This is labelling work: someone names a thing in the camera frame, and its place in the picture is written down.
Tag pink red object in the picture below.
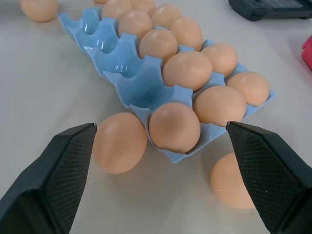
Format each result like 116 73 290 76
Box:
301 35 312 72

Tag dark grey device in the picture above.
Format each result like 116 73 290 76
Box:
228 0 312 22

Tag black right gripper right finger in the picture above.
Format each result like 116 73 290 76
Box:
226 121 312 234

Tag blue plastic egg tray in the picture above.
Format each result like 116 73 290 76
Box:
57 7 277 165

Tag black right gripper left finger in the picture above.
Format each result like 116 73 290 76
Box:
0 122 98 234

